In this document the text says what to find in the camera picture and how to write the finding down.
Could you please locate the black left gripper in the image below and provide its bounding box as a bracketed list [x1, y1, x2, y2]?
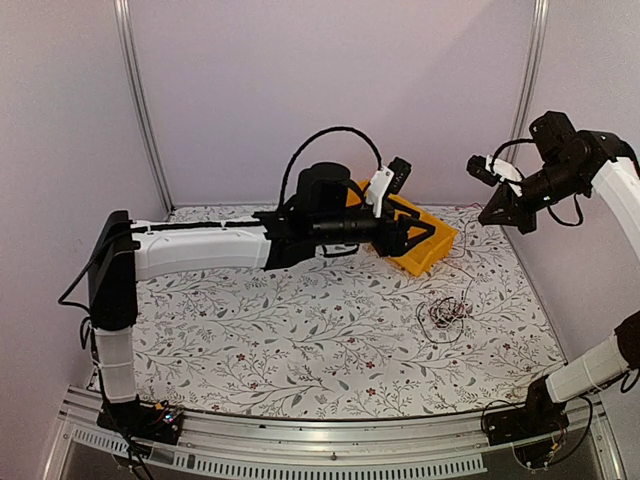
[314, 198, 436, 258]

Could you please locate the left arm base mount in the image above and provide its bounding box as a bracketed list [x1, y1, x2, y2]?
[97, 398, 185, 445]

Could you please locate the left aluminium frame post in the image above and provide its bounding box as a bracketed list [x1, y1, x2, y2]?
[113, 0, 175, 214]

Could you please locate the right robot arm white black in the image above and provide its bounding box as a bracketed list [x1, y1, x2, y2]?
[466, 111, 639, 436]

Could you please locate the white thin cable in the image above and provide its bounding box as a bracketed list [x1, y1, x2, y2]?
[429, 302, 471, 331]

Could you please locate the yellow bin middle compartment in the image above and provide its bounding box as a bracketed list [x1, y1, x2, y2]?
[387, 198, 421, 217]

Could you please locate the yellow bin near compartment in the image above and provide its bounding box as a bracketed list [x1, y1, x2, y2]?
[386, 210, 458, 277]

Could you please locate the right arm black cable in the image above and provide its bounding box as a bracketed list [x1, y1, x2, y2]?
[490, 137, 539, 164]

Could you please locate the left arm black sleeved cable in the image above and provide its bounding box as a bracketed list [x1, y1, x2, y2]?
[277, 126, 385, 211]

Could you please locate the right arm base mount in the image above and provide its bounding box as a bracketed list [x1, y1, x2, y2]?
[480, 376, 569, 469]

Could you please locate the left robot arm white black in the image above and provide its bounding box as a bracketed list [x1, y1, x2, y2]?
[88, 158, 436, 434]

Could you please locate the aluminium frame post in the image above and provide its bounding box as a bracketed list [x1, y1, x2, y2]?
[510, 0, 550, 139]
[113, 0, 175, 214]

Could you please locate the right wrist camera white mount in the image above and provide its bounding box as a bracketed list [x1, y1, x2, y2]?
[466, 155, 524, 197]

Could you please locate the floral patterned table mat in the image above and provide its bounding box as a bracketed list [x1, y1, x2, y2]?
[132, 205, 565, 419]

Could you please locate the yellow bin far compartment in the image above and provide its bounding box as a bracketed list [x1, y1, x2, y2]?
[346, 180, 370, 207]

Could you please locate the right aluminium frame post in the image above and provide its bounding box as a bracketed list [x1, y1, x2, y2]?
[510, 0, 550, 139]

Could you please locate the yellow bin compartment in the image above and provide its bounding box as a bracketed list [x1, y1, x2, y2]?
[386, 210, 458, 277]
[387, 198, 421, 217]
[346, 180, 370, 207]

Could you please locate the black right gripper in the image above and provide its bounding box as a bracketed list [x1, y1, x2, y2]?
[479, 159, 588, 234]

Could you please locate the aluminium front rail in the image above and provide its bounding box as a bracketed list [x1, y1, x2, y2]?
[43, 387, 627, 479]

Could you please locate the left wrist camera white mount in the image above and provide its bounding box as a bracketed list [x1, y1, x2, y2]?
[364, 157, 412, 218]

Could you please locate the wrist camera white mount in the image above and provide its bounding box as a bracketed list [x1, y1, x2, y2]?
[466, 155, 524, 197]
[364, 157, 412, 218]

